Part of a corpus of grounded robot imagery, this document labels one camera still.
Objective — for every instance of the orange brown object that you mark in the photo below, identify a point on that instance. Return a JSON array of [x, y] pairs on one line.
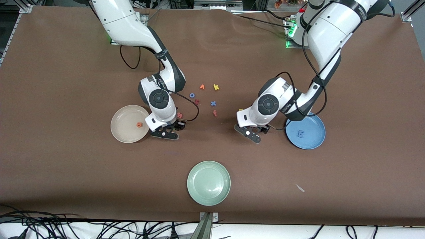
[[278, 4]]

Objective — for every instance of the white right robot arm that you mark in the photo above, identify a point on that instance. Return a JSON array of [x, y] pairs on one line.
[[123, 23]]

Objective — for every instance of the beige round plate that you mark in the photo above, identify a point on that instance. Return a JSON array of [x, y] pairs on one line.
[[126, 126]]

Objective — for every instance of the grey metal box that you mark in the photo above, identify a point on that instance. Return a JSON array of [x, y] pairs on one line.
[[215, 4]]

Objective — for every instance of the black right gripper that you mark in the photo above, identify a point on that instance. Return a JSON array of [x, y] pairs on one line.
[[179, 125]]

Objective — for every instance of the small grey paper scrap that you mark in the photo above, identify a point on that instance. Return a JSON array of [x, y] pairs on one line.
[[300, 188]]

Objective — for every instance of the metal table edge bracket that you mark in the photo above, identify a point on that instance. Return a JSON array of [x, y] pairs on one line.
[[206, 229]]

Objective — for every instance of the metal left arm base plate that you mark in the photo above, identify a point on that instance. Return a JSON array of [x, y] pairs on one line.
[[294, 47]]

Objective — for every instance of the blue round plate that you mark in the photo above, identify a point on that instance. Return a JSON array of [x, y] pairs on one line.
[[313, 139]]

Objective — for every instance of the purple-blue foam letter E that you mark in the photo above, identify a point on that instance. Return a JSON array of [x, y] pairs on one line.
[[298, 133]]

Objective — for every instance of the pale green round plate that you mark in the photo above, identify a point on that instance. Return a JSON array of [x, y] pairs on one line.
[[208, 183]]

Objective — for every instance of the brown table mat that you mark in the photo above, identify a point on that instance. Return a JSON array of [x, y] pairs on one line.
[[66, 166]]

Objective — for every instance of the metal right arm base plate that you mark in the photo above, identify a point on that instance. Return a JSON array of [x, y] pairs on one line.
[[145, 20]]

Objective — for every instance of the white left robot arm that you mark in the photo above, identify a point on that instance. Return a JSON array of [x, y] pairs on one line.
[[332, 33]]

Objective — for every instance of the aluminium frame rail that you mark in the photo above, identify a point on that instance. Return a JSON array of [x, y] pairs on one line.
[[10, 36], [408, 11]]

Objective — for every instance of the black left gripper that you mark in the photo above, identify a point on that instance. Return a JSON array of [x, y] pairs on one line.
[[264, 128]]

